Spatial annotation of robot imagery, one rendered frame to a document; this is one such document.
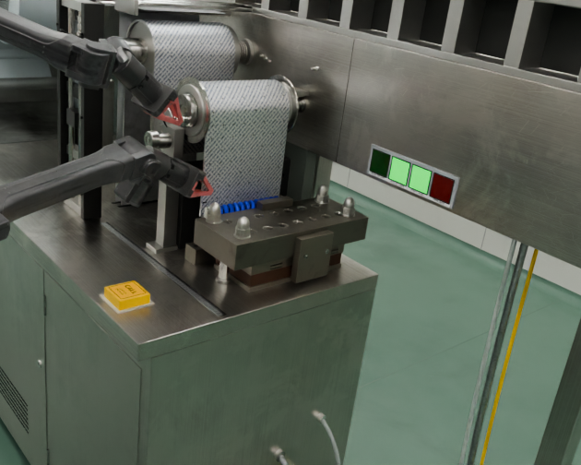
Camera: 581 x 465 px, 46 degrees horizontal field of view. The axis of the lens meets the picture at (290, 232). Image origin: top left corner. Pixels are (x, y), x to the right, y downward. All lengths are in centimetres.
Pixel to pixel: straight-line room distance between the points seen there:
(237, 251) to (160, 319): 21
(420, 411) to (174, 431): 151
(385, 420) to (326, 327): 114
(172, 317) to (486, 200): 67
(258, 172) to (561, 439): 92
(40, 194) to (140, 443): 57
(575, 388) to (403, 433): 119
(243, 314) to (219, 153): 38
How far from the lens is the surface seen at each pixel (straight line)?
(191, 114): 155
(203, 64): 180
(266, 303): 150
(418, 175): 152
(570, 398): 164
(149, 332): 137
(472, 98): 144
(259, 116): 163
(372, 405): 281
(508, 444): 282
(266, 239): 149
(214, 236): 150
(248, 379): 156
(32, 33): 146
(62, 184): 129
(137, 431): 151
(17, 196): 124
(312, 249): 156
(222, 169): 160
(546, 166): 136
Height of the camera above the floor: 161
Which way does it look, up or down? 22 degrees down
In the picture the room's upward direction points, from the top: 7 degrees clockwise
